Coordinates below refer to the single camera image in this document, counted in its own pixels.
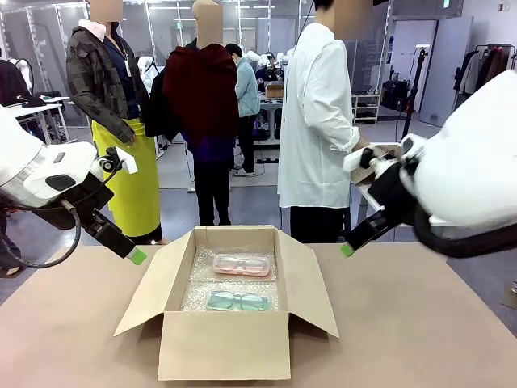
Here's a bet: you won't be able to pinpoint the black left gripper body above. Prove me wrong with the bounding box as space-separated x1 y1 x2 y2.
82 209 126 250

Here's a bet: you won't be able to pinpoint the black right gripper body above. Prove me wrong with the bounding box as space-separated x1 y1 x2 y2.
361 209 405 243

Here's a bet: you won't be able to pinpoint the green translucent glasses case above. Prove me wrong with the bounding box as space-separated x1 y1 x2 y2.
204 291 271 312

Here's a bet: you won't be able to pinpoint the pink translucent glasses case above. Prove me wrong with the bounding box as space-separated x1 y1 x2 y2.
212 253 271 278

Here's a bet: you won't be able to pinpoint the black glasses in green case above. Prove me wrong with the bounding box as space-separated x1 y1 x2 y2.
208 293 267 311

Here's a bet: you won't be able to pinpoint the open cardboard shipping box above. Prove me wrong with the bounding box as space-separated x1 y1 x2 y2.
113 225 340 382

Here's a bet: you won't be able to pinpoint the white shoe shelf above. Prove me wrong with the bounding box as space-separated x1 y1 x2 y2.
351 91 380 124

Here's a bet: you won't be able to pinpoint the person in white coat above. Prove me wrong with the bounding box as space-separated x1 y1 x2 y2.
277 0 375 244

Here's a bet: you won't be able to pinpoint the white desk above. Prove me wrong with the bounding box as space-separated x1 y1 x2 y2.
11 96 72 145

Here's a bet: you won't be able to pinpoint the black luggage bags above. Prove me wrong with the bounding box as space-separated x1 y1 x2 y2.
381 78 413 112

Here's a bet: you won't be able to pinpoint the black tripod stand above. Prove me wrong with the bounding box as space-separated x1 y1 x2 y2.
401 46 429 141

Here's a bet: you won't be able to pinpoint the mannequin with yellow skirt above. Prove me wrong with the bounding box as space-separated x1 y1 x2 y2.
65 0 162 246

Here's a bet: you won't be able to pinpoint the flat cardboard piece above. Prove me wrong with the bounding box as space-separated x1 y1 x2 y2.
502 282 517 310

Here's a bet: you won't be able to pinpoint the grey background work table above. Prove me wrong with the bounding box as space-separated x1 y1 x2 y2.
258 96 284 146

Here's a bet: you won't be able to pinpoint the mannequin in red hoodie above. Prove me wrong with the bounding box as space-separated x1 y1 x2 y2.
144 0 239 226

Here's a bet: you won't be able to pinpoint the person in light blue jacket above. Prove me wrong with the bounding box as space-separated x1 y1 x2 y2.
225 43 262 178

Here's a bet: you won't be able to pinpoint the clothing rack with garments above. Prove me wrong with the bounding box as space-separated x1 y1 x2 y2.
454 42 517 96

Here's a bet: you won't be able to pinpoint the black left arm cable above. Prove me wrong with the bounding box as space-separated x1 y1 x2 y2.
0 200 84 270

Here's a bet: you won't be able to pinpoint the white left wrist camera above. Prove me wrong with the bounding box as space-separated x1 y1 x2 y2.
115 147 140 175

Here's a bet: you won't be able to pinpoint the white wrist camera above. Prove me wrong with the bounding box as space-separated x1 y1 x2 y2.
343 147 401 175
115 147 140 175

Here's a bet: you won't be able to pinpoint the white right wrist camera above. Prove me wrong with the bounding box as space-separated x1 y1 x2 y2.
343 147 401 175

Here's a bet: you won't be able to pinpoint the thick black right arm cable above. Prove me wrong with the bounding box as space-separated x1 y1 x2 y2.
411 205 517 259

